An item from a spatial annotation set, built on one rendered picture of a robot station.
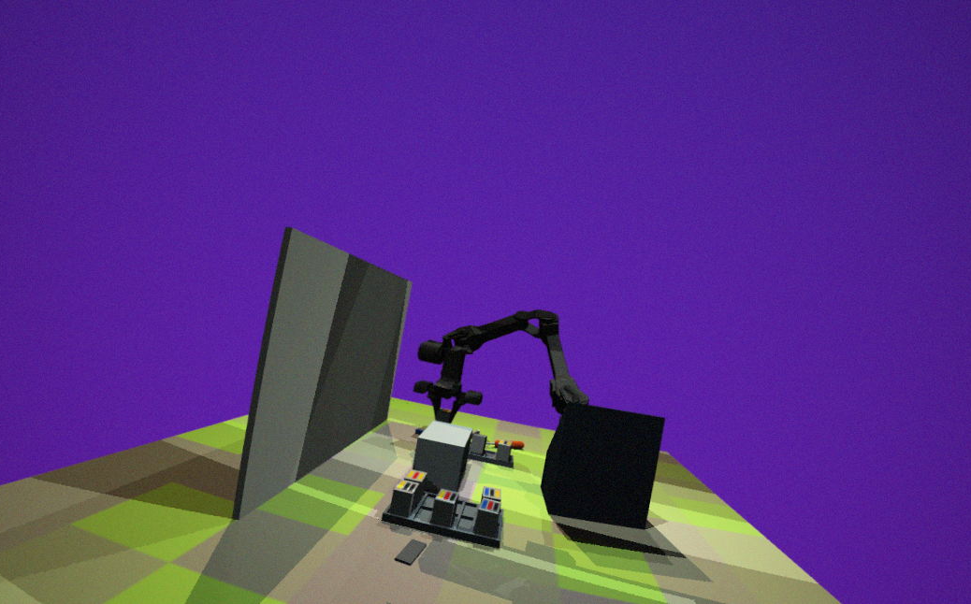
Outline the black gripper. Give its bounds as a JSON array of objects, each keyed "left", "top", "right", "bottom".
[{"left": 413, "top": 367, "right": 483, "bottom": 424}]

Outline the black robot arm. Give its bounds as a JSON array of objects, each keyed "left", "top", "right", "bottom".
[{"left": 417, "top": 309, "right": 589, "bottom": 421}]

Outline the orange-handled screwdriver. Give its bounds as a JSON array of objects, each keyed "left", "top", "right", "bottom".
[{"left": 486, "top": 440, "right": 524, "bottom": 449}]

